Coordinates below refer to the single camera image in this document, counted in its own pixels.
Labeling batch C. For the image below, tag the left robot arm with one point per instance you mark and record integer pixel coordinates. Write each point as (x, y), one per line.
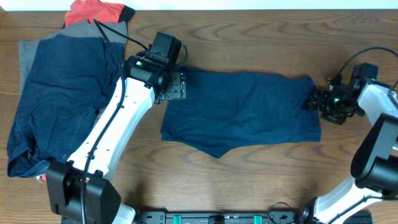
(80, 190)

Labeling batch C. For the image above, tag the navy shorts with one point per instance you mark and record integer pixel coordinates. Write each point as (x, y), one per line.
(71, 79)
(224, 111)

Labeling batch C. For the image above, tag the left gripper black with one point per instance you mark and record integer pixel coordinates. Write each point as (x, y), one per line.
(178, 90)

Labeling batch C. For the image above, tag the grey shorts in pile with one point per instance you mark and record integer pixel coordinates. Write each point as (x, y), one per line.
(28, 48)

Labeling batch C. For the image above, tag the red garment with black trim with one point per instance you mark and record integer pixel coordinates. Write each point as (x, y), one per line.
(100, 14)

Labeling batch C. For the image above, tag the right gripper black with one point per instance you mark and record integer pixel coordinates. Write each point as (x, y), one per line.
(317, 100)

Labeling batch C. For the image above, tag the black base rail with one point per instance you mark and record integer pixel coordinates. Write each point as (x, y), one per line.
(217, 218)

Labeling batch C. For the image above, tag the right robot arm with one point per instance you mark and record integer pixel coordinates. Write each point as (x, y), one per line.
(373, 169)

